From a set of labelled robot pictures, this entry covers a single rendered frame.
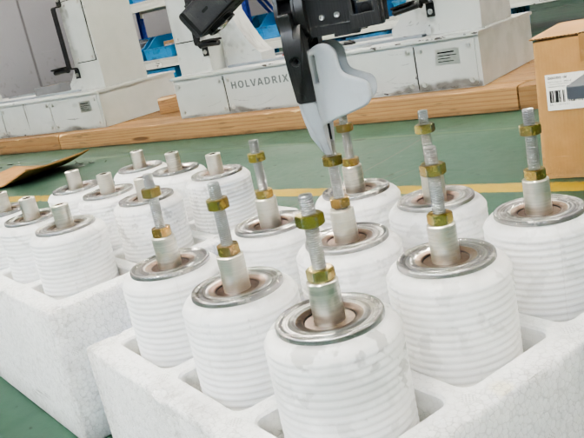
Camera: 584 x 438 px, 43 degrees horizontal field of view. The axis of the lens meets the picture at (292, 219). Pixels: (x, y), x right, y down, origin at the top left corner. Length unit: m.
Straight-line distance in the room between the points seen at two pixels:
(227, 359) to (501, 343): 0.20
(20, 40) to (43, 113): 3.86
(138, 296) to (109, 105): 3.19
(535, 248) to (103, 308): 0.53
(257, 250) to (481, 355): 0.26
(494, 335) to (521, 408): 0.05
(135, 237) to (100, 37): 2.92
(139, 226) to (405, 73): 1.87
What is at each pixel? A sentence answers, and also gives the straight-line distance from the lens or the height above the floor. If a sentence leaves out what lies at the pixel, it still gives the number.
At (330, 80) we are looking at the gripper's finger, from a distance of 0.60.
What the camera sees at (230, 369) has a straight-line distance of 0.58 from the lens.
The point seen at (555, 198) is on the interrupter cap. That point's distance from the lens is 0.68.
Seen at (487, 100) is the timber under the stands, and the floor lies 0.04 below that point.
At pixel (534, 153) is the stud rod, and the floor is 0.30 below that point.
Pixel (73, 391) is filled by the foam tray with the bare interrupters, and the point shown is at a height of 0.08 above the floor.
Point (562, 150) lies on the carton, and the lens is 1.66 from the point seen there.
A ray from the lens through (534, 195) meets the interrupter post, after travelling 0.65.
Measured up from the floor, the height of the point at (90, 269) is 0.20.
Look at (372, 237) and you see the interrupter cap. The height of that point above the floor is 0.25.
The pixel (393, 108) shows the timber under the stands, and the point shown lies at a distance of 2.69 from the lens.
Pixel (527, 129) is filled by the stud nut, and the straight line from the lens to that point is 0.63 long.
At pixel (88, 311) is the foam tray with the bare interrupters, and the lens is 0.92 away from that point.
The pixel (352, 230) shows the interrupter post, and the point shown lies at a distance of 0.65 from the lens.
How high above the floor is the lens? 0.45
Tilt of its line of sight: 16 degrees down
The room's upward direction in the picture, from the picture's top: 12 degrees counter-clockwise
